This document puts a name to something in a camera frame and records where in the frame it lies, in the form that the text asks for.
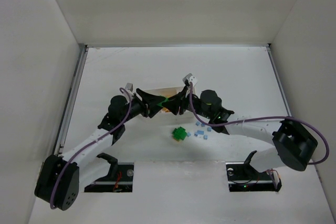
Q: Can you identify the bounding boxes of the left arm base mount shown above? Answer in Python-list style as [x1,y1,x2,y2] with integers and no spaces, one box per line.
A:
[83,153,134,193]

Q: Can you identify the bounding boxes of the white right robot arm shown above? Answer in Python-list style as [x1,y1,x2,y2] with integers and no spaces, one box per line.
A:
[161,87,318,173]

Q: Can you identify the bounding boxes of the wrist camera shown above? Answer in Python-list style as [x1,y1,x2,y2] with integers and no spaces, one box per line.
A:
[182,73,198,86]
[125,83,133,92]

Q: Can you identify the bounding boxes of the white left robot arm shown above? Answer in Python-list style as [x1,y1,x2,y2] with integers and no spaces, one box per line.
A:
[34,88,166,211]

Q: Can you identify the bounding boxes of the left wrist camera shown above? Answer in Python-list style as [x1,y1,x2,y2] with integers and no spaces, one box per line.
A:
[125,83,133,92]

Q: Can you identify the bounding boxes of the green lego cluster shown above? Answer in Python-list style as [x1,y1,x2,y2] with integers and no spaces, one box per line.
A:
[172,127,187,141]

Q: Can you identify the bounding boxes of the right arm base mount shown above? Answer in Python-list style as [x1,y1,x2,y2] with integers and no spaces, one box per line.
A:
[226,151,282,193]

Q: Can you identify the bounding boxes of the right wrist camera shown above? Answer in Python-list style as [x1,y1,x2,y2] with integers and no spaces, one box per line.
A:
[182,73,198,86]

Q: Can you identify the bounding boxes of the white divided plastic container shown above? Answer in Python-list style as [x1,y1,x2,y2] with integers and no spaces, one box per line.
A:
[145,87,190,118]

